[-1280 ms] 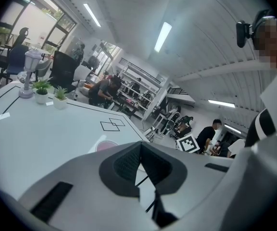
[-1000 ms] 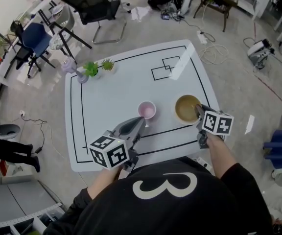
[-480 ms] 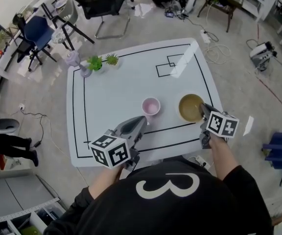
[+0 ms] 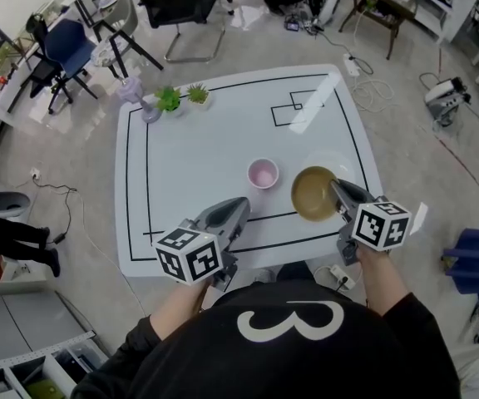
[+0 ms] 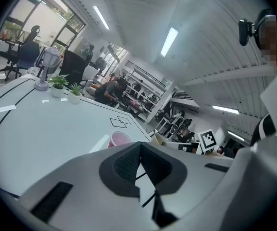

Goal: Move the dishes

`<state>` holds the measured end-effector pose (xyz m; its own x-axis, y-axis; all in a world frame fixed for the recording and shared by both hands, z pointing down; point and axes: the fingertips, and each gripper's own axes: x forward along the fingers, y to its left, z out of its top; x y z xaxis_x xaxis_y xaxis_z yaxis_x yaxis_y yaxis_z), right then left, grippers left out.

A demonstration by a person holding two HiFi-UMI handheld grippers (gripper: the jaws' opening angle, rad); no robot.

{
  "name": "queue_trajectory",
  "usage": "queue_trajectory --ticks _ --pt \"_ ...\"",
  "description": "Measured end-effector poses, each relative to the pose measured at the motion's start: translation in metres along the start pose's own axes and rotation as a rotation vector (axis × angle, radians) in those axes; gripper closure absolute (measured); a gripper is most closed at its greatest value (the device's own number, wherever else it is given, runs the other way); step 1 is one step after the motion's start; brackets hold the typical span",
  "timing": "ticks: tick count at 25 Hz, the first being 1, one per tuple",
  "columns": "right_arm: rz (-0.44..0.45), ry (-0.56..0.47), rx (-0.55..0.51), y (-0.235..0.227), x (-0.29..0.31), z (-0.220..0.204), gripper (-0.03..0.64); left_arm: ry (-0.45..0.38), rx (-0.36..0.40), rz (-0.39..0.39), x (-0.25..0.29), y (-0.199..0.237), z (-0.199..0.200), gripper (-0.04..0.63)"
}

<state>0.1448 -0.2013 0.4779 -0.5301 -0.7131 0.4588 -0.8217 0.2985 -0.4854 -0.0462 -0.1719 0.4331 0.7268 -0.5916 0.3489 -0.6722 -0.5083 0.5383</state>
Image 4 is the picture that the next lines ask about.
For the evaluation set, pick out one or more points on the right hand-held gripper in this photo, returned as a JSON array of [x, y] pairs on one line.
[[383, 227]]

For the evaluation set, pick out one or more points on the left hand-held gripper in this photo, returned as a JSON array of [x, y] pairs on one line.
[[189, 256]]

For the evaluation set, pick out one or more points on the brown bowl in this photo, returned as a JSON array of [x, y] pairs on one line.
[[312, 195]]

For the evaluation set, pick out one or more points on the white plate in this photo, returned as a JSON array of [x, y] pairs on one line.
[[331, 159]]

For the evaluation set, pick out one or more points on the pink cup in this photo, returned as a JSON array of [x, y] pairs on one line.
[[263, 175]]

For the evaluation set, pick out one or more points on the person's right forearm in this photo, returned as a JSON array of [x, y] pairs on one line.
[[383, 281]]

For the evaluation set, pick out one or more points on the person's left forearm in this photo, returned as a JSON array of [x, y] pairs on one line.
[[177, 312]]

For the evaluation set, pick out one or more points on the person's grey shoe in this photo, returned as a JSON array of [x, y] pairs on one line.
[[264, 276]]

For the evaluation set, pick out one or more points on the white paper slip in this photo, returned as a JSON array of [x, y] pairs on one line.
[[419, 218]]

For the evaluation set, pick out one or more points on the white power strip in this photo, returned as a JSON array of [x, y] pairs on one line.
[[352, 65], [343, 275]]

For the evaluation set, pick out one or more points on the spiky green potted plant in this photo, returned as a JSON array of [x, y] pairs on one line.
[[198, 94]]

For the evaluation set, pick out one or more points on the leafy green potted plant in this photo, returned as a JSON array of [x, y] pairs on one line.
[[168, 100]]

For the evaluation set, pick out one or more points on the silver equipment case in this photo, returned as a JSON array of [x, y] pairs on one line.
[[445, 98]]

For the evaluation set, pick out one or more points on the person's black printed shirt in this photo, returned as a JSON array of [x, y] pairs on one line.
[[289, 368]]

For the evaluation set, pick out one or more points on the small lavender desk fan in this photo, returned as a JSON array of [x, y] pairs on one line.
[[130, 89]]

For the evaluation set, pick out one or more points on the black power adapter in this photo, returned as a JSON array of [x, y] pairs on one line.
[[58, 238]]

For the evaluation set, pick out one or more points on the black tablet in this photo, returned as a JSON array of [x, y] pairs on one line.
[[292, 25]]

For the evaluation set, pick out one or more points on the wooden table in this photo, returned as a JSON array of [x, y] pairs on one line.
[[383, 8]]

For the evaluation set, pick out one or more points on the white upright device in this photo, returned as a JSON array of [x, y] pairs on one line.
[[329, 6]]

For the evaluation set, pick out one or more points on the white floor socket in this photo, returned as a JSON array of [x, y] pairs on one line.
[[35, 173]]

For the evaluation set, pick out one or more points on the grey shell chair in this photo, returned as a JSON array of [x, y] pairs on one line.
[[129, 15]]

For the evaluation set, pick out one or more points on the white perforated shelf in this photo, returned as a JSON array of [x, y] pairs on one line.
[[36, 356]]

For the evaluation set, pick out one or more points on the grey cabinet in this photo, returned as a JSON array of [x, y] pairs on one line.
[[15, 326]]

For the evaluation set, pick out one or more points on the blue chair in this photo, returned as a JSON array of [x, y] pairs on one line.
[[67, 42]]

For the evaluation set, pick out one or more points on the round patterned dish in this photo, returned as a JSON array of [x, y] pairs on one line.
[[109, 1]]

